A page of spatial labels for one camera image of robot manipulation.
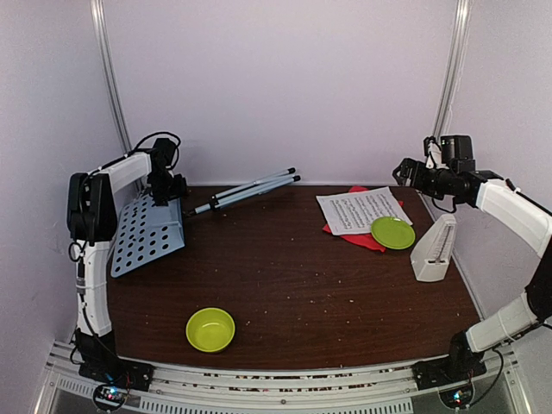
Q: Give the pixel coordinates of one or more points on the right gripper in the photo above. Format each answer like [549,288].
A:
[417,181]

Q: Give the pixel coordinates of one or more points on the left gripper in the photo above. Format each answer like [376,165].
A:
[179,191]

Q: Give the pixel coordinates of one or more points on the light blue music stand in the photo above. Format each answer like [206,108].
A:
[147,231]

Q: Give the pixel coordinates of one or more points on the white sheet music page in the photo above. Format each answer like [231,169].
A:
[352,213]

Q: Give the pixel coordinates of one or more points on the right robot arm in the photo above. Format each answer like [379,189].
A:
[520,230]

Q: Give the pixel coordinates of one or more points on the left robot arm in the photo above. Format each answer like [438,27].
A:
[95,201]

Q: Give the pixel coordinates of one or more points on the green plate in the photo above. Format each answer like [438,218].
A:
[393,233]

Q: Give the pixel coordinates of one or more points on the white metronome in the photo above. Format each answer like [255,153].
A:
[431,256]

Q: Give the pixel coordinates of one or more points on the green bowl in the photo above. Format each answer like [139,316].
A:
[210,330]

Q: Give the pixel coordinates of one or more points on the right aluminium frame post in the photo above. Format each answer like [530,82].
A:
[455,61]

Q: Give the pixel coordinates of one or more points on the aluminium frame post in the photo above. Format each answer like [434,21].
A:
[101,32]
[455,61]

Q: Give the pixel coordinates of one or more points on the left aluminium frame post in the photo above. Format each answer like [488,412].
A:
[101,32]

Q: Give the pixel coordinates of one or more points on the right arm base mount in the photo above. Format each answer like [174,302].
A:
[460,364]

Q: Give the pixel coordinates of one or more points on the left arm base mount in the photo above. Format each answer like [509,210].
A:
[115,376]

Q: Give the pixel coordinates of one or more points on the front aluminium rail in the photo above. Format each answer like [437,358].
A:
[383,388]

